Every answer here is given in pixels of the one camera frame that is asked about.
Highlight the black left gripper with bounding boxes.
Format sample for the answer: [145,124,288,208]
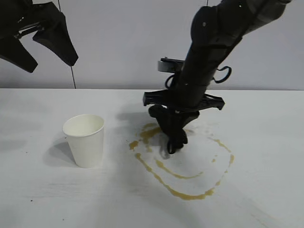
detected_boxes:
[0,0,79,74]

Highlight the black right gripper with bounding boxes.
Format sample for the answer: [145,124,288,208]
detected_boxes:
[143,80,225,141]

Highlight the black cloth rag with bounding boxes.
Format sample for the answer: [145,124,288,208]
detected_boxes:
[163,129,189,154]

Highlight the white paper cup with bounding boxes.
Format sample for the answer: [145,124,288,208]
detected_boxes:
[62,114,105,169]

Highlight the brown liquid spill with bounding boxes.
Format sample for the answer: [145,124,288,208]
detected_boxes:
[128,122,235,201]

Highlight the black looped cable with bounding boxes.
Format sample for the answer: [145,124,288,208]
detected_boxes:
[164,72,183,91]
[213,66,232,84]

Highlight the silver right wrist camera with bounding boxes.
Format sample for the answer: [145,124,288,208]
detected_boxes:
[157,60,178,72]

